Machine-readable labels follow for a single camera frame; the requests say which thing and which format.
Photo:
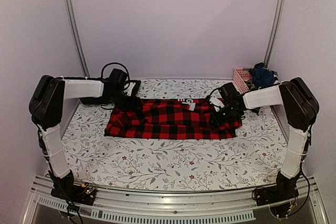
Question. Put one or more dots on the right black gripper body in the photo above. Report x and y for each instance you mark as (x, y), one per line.
(228, 115)

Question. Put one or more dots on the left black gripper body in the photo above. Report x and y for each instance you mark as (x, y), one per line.
(125, 104)

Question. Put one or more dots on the dark green plaid skirt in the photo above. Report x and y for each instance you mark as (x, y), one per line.
(113, 92)

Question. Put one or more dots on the red black plaid shirt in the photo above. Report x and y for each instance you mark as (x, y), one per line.
(172, 119)

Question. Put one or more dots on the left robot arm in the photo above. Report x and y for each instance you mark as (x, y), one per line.
(46, 107)

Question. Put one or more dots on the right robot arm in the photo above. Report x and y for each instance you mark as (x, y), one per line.
(298, 105)

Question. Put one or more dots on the pink plastic basket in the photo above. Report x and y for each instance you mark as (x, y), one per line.
(241, 77)

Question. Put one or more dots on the floral patterned table mat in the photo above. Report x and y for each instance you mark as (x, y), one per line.
(252, 158)

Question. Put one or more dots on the dark blue garment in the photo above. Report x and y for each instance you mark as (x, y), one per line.
(263, 77)

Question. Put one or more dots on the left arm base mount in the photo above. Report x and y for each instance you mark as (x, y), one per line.
(64, 188)

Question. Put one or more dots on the front aluminium rail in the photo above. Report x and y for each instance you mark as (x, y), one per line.
(122, 205)

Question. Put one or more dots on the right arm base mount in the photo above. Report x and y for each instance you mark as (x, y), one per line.
(283, 194)

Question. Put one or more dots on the left aluminium frame post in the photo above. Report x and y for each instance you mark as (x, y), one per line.
(76, 37)

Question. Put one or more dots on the aluminium frame post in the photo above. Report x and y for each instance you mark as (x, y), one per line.
(274, 30)
(76, 37)

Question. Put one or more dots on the right aluminium frame post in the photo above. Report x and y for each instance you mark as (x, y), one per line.
(274, 30)

